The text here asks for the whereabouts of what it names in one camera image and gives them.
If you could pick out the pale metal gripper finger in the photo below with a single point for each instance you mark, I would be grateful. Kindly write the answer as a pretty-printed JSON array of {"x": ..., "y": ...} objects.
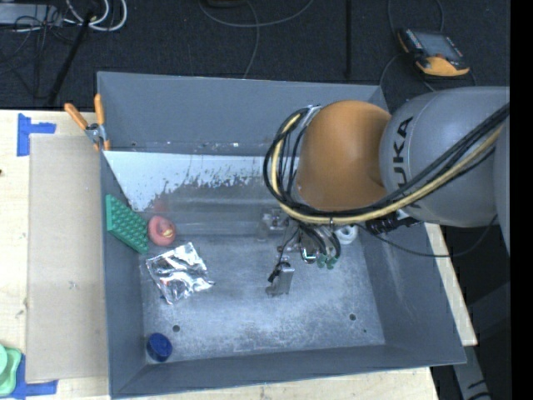
[
  {"x": 283, "y": 279},
  {"x": 272, "y": 221}
]

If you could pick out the grey metal bin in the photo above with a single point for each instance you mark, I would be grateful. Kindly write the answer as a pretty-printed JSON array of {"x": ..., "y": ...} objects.
[{"x": 266, "y": 319}]

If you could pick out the crumpled silver foil packet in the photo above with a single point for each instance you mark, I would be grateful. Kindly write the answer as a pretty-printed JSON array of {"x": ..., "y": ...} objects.
[{"x": 179, "y": 271}]

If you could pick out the pink toy duck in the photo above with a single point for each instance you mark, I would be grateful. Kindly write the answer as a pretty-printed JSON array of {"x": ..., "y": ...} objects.
[{"x": 160, "y": 231}]

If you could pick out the small blue round cap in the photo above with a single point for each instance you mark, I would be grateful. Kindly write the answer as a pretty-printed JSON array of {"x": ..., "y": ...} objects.
[{"x": 159, "y": 347}]

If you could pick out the green studded flat block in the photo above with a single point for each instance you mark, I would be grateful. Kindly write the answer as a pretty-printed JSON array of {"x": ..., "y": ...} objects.
[{"x": 125, "y": 223}]

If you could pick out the pale wood flat board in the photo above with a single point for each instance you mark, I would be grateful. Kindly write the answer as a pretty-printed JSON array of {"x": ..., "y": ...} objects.
[{"x": 66, "y": 256}]

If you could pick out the black cylinder on white bracket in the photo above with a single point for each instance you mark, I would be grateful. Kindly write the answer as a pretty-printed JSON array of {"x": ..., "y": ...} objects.
[{"x": 389, "y": 224}]

